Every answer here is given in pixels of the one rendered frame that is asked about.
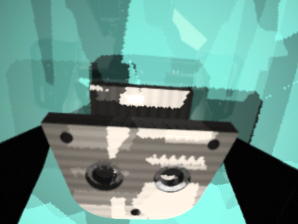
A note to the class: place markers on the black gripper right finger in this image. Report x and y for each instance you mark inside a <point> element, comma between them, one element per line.
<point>265,187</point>

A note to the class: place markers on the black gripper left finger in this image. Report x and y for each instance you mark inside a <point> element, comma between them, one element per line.
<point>22,159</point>

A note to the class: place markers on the grey housing plate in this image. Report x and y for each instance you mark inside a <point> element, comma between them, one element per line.
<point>139,149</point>

